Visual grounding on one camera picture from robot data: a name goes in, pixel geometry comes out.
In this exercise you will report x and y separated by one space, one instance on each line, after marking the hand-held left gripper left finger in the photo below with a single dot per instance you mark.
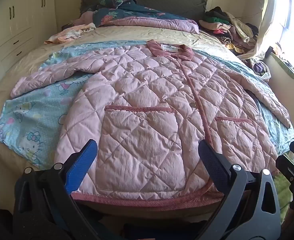
81 165

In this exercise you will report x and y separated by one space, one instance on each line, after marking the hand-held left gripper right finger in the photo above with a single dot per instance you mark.
213 165

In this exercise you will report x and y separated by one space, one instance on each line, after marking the pink quilted jacket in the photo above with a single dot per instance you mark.
142 105

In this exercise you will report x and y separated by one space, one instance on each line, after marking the white bag with clothes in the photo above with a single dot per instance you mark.
259 68

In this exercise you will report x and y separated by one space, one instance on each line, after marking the pile of mixed clothes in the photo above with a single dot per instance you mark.
227 27

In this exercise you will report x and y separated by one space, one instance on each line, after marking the green fuzzy cloth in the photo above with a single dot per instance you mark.
283 195

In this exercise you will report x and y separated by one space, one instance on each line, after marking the window seat ledge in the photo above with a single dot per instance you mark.
284 100

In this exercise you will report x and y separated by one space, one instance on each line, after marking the blue cartoon printed blanket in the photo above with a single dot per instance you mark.
31 115

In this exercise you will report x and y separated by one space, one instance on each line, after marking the peach patterned cloth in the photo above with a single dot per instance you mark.
66 33

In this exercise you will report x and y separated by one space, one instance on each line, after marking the cream curtain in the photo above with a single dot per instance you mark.
269 17

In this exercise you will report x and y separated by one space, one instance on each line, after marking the dark flat object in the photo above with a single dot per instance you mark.
66 26

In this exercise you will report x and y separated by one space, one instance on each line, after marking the bed with beige sheet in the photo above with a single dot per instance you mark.
137 33

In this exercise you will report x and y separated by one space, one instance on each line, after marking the pink pillow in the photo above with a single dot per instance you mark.
84 18

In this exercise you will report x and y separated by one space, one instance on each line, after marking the white built-in wardrobe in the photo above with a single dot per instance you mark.
19 30

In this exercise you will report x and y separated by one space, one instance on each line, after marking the dark floral duvet pink lining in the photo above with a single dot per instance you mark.
127 10

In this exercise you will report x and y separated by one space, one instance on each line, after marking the grey padded headboard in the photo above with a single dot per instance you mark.
167 0

